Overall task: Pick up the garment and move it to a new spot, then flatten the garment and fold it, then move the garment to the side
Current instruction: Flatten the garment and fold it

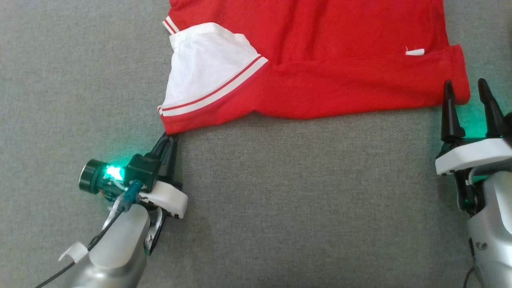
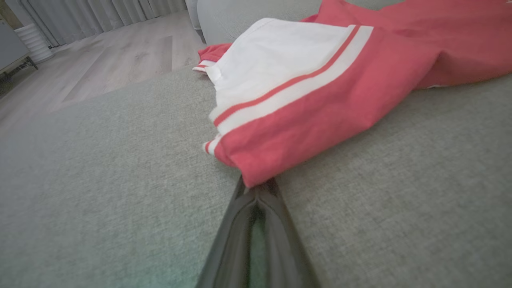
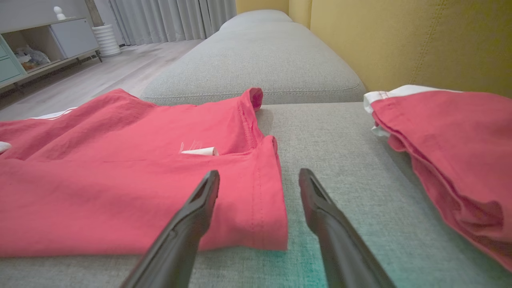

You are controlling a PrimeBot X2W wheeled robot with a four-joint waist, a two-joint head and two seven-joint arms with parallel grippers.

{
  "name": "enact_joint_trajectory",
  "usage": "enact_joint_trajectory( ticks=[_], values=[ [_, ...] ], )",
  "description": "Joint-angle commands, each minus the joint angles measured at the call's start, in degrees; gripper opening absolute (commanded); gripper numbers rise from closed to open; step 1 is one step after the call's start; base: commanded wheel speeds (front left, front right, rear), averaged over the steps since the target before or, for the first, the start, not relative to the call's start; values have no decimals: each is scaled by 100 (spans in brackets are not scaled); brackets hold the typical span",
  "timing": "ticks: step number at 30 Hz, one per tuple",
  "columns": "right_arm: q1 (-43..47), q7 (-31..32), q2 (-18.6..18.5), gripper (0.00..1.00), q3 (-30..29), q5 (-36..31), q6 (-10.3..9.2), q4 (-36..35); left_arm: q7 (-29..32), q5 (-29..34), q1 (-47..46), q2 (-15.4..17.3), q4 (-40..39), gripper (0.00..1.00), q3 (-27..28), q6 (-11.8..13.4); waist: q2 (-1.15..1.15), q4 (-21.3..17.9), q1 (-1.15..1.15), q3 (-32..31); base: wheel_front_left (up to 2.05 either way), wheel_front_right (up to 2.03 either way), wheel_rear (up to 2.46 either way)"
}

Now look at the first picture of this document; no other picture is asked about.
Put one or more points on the red white lettered jersey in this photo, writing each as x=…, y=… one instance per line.
x=340, y=40

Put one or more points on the grey fabric sofa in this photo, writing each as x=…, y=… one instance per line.
x=280, y=200

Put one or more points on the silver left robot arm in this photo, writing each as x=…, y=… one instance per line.
x=116, y=248

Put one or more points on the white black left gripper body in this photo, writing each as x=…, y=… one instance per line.
x=170, y=198

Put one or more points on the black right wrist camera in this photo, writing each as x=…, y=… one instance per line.
x=508, y=126

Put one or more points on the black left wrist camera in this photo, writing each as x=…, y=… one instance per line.
x=140, y=170

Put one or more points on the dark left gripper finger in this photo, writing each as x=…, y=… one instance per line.
x=170, y=164
x=160, y=146

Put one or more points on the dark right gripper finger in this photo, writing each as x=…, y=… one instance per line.
x=450, y=120
x=492, y=116

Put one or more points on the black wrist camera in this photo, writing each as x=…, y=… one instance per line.
x=140, y=170
x=508, y=126

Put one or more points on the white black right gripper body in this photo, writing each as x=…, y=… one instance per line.
x=472, y=156

